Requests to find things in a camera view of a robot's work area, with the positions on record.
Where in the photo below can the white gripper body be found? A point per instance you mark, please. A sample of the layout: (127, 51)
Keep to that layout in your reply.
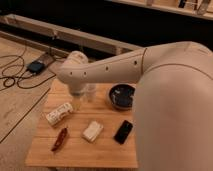
(76, 102)

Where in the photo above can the red chili pepper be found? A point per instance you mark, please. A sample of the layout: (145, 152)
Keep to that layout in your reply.
(61, 136)

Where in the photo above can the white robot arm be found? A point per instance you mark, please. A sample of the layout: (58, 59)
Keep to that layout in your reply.
(173, 101)

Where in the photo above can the white sponge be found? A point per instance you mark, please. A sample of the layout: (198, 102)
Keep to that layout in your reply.
(92, 131)

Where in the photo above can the clear plastic cup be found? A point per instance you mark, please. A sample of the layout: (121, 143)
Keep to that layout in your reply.
(90, 92)

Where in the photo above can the wooden table board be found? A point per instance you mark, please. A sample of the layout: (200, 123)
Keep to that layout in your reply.
(75, 151)

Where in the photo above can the black bowl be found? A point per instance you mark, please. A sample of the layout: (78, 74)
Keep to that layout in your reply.
(121, 96)

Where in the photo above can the black smartphone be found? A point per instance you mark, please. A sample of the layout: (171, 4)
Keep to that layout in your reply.
(123, 132)

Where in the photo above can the wooden wall rail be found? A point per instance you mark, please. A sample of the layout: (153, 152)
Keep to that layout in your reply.
(69, 35)

